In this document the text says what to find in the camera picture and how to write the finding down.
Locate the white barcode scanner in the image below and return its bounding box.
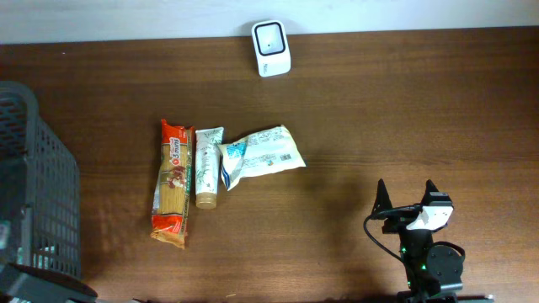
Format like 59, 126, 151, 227
251, 20, 291, 77

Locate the white cosmetic tube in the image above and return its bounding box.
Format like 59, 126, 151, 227
195, 127, 224, 210

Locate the orange spaghetti packet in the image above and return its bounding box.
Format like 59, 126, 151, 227
151, 120, 194, 249

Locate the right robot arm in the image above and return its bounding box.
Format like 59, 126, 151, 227
363, 180, 466, 303

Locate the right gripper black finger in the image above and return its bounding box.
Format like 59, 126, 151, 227
420, 179, 439, 206
371, 178, 393, 215

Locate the cream snack bag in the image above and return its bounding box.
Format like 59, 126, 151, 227
218, 125, 306, 191

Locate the grey plastic mesh basket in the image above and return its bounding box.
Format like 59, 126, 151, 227
1, 81, 81, 278

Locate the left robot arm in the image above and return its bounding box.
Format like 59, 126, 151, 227
1, 263, 109, 303

